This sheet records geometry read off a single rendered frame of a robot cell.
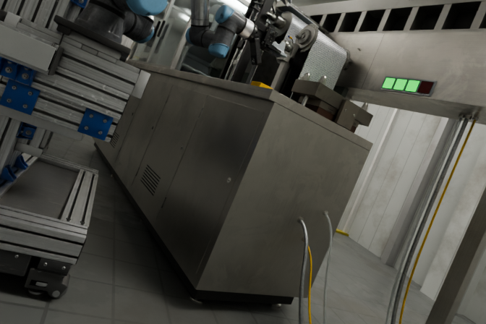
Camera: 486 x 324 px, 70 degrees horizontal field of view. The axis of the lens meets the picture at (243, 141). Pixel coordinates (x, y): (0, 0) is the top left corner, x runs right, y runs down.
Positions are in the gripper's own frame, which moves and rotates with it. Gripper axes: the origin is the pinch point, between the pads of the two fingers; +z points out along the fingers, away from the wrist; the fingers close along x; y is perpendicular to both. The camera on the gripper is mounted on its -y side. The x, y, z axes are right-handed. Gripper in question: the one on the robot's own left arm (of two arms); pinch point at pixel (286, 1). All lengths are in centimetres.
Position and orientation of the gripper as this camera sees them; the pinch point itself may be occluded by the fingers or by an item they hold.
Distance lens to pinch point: 173.4
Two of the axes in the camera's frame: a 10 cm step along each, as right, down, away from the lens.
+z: 3.4, 8.3, 4.5
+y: 7.9, -5.1, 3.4
